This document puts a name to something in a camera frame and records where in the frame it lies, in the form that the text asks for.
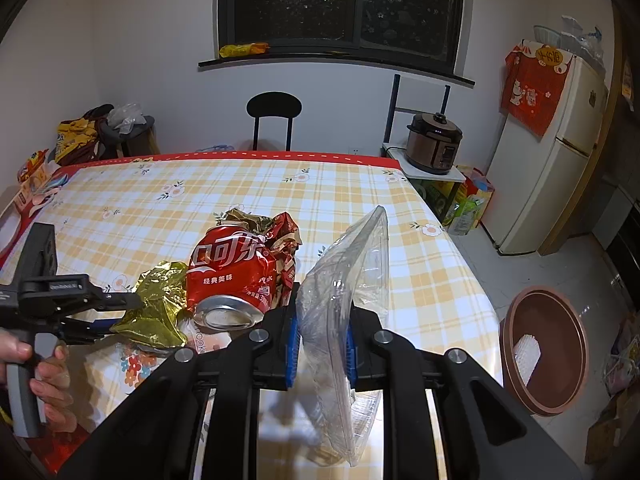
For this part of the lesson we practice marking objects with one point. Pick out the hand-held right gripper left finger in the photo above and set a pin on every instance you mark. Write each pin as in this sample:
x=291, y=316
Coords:
x=292, y=355

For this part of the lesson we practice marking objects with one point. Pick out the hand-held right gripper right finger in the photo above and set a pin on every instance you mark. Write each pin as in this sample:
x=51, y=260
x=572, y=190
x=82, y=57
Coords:
x=350, y=355

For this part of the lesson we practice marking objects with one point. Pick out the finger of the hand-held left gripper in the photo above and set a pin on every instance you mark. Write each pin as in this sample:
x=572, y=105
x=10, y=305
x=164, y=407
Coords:
x=85, y=331
x=120, y=301

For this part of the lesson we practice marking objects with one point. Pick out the gold foil wrapper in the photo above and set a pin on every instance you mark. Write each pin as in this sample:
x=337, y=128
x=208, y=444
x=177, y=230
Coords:
x=155, y=310

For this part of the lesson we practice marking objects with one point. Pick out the clear plastic container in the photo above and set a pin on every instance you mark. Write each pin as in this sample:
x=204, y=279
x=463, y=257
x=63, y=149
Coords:
x=340, y=285

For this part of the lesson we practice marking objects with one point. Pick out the white foam net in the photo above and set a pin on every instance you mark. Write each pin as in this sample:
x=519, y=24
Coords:
x=529, y=360

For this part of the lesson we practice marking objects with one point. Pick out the brown round trash bin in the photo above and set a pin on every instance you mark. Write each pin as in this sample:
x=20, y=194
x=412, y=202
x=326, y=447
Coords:
x=555, y=330

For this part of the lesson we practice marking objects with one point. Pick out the person's left hand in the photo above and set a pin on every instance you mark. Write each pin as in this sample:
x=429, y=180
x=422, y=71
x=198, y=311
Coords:
x=55, y=385

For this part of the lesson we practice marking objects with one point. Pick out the white floral wrapper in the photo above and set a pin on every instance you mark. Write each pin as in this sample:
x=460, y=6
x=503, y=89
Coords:
x=200, y=340

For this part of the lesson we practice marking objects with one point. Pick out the pink box with cutlery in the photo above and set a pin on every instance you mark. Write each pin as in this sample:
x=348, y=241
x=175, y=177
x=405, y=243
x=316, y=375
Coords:
x=42, y=192

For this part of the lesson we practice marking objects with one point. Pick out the crushed red soda can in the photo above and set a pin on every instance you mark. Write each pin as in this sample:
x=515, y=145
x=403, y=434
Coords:
x=225, y=270

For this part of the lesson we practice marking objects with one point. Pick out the red and gold crumpled wrapper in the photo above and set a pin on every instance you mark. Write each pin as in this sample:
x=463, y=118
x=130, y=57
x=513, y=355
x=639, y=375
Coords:
x=280, y=240

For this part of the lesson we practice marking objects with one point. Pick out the red snack packet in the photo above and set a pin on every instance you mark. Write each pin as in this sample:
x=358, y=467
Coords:
x=32, y=166

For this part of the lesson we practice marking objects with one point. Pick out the yellow and brown snack bags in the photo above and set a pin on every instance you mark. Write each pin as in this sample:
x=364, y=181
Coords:
x=77, y=140

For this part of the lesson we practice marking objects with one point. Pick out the wooden stool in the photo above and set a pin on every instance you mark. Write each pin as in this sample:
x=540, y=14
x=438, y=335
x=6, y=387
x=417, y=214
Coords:
x=145, y=145

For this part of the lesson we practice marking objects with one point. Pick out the stool with bags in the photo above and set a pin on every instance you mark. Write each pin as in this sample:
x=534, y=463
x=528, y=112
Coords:
x=135, y=135

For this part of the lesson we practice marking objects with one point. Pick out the green printed box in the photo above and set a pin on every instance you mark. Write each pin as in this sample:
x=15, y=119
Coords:
x=440, y=200

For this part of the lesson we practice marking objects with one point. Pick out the crumpled clear plastic bag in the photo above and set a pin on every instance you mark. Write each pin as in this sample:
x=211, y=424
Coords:
x=125, y=116

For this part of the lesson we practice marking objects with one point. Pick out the green boxes under shelf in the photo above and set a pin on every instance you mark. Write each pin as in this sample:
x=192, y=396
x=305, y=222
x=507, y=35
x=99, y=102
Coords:
x=475, y=200

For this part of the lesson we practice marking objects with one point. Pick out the brown pressure cooker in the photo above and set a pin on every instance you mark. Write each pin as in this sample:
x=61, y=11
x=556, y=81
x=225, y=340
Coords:
x=432, y=142

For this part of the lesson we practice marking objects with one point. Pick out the black round-back chair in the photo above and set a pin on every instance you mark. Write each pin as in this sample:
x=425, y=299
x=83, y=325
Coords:
x=274, y=105

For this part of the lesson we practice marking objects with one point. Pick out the white fridge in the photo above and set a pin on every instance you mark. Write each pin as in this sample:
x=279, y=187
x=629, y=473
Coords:
x=545, y=185

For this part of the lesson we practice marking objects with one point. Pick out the cardboard box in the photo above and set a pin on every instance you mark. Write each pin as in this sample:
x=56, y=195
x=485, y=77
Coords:
x=615, y=430

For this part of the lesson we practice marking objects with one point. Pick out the yellow snack packet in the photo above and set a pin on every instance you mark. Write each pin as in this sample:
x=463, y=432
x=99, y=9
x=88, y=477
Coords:
x=244, y=50

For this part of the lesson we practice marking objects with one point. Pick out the black built-in oven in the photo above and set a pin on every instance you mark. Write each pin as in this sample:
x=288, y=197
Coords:
x=625, y=255

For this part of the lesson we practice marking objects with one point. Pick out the red printed cloth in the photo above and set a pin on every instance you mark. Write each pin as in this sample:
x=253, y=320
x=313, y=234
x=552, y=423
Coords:
x=532, y=90

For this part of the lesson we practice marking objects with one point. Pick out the dark window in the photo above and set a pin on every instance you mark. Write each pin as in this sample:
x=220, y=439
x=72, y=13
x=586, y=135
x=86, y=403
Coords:
x=300, y=0

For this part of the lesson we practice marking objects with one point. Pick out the glass bowl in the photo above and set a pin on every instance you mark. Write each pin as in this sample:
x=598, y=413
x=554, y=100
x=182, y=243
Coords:
x=546, y=36

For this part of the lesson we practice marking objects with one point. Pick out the clear plastic bags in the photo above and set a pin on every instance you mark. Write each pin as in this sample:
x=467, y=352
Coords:
x=580, y=40

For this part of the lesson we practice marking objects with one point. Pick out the hanging paper ornament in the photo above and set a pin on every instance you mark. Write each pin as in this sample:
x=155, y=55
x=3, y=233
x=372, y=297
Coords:
x=627, y=80

